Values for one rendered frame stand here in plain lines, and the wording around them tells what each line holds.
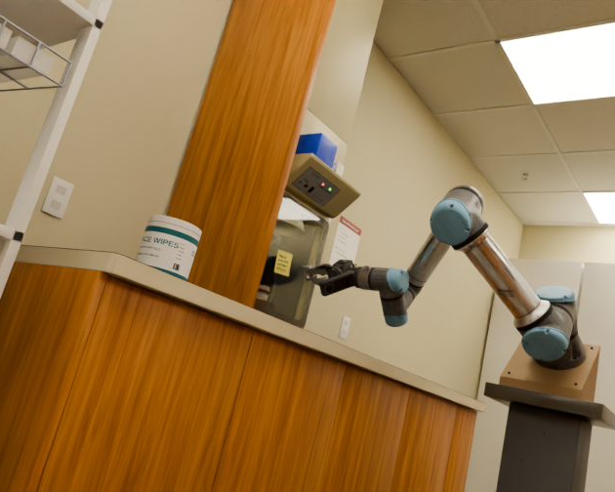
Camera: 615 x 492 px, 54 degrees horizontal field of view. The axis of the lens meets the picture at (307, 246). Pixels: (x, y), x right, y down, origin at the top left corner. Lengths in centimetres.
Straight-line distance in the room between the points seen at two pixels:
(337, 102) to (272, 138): 40
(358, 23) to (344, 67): 21
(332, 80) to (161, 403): 136
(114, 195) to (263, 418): 91
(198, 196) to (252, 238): 33
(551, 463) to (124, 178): 157
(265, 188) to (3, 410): 97
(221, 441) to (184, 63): 138
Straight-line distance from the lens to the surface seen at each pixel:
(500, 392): 190
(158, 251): 143
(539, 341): 178
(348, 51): 238
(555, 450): 191
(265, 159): 194
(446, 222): 167
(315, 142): 200
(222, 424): 151
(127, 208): 211
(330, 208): 215
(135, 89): 217
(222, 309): 140
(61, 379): 123
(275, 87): 208
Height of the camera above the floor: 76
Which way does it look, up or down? 14 degrees up
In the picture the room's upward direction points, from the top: 14 degrees clockwise
